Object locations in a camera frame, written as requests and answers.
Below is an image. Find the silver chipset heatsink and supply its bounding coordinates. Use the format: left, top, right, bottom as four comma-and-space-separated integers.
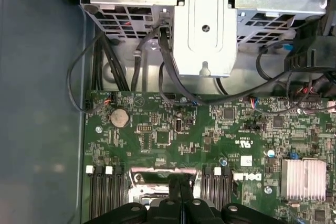
280, 157, 328, 200

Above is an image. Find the black cable with tie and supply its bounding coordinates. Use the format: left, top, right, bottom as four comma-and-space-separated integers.
130, 20, 165, 91

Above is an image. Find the black ribbed plastic bracket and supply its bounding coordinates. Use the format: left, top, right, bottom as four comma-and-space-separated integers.
285, 11, 336, 74

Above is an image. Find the silver bracket plate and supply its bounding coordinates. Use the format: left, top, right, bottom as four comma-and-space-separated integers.
172, 0, 239, 78

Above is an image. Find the green motherboard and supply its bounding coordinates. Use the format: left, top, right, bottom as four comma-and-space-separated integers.
82, 89, 336, 224

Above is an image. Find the metal socket cover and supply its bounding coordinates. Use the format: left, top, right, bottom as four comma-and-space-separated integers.
130, 166, 197, 205

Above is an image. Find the flat black cable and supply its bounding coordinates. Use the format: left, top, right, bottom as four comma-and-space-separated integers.
156, 23, 208, 104

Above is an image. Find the silver coin battery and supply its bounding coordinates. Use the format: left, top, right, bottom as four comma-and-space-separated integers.
109, 108, 130, 128

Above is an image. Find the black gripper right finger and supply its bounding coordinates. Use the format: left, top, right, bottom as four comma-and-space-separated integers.
181, 175, 287, 224

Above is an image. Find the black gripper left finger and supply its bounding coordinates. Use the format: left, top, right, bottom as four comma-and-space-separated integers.
83, 175, 182, 224

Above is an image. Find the black PC case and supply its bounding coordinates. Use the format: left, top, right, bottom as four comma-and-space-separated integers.
0, 0, 336, 224

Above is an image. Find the black cable bundle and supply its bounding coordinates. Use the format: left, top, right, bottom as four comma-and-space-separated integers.
91, 34, 131, 92

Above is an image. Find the thin black cable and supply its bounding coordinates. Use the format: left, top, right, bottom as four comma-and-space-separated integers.
66, 31, 106, 113

